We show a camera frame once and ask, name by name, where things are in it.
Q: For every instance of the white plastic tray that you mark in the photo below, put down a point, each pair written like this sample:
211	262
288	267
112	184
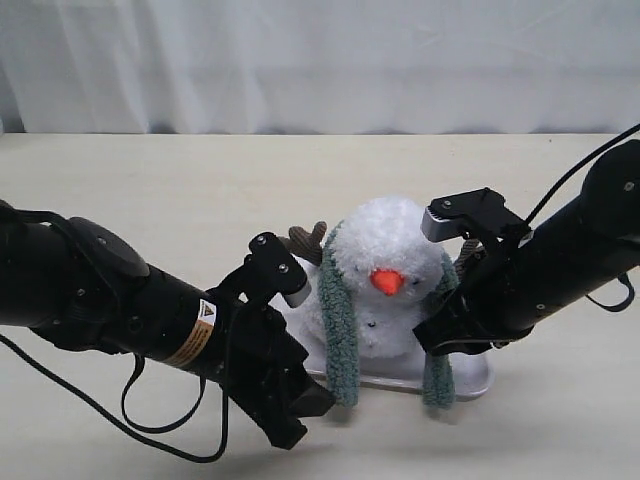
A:
441	381

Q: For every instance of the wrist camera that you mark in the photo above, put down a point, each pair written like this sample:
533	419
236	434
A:
279	272
479	214

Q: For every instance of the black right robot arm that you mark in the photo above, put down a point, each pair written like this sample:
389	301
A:
591	240

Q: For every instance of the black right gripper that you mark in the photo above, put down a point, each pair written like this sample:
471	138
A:
493	304

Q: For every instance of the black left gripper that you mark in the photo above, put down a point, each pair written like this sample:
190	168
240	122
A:
258	367

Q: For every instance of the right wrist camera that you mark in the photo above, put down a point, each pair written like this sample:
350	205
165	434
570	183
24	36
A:
479	214

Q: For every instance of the green fleece scarf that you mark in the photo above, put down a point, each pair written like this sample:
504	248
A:
374	288

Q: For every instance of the white backdrop curtain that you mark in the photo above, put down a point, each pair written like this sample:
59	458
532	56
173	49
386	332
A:
319	67

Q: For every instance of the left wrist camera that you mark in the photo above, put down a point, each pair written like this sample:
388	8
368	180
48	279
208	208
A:
279	272

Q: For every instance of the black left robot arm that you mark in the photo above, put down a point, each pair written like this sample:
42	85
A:
81	287

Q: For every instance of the white plush snowman toy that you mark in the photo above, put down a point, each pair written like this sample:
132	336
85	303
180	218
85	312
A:
375	268

